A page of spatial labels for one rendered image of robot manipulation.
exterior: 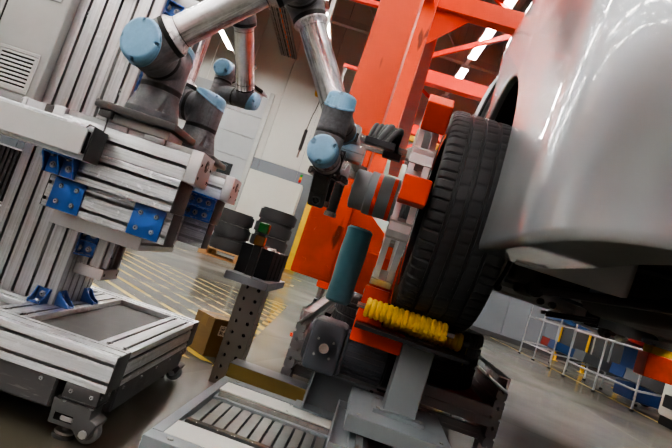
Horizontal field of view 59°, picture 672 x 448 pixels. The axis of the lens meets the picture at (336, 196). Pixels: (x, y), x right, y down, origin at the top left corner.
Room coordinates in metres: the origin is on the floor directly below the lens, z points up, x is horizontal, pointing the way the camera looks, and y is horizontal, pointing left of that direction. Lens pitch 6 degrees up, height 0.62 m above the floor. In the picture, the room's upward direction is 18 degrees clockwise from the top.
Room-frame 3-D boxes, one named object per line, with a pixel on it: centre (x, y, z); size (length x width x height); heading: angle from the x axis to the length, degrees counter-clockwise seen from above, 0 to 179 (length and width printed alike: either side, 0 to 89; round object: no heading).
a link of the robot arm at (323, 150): (1.44, 0.06, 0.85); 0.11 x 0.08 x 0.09; 175
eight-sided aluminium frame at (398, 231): (1.88, -0.22, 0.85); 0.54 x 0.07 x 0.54; 174
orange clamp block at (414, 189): (1.57, -0.19, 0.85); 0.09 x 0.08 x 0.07; 174
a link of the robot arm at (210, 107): (2.15, 0.55, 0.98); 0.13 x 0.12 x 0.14; 74
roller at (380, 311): (1.76, -0.31, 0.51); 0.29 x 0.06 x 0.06; 84
